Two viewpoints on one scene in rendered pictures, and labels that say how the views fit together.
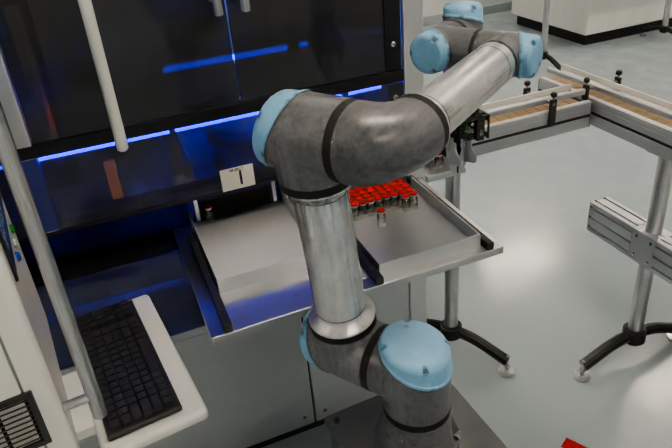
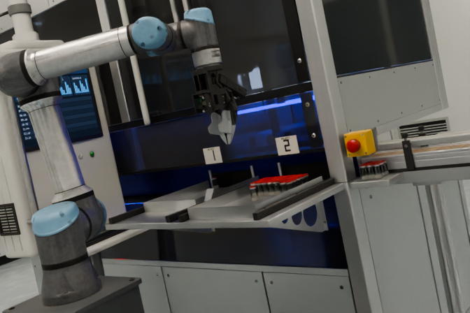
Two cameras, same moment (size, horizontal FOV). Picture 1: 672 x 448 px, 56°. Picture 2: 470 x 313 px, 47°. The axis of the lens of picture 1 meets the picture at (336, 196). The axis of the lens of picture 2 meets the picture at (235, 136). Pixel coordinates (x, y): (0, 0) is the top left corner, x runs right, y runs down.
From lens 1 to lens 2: 173 cm
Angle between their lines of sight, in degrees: 63
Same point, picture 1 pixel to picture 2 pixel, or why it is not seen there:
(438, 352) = (47, 214)
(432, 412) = (41, 253)
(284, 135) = not seen: hidden behind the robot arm
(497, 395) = not seen: outside the picture
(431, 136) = (10, 66)
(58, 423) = (22, 226)
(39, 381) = (15, 200)
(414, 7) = (310, 30)
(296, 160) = not seen: hidden behind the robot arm
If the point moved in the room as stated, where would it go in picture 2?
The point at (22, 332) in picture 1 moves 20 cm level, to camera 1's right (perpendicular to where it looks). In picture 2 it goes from (10, 172) to (18, 172)
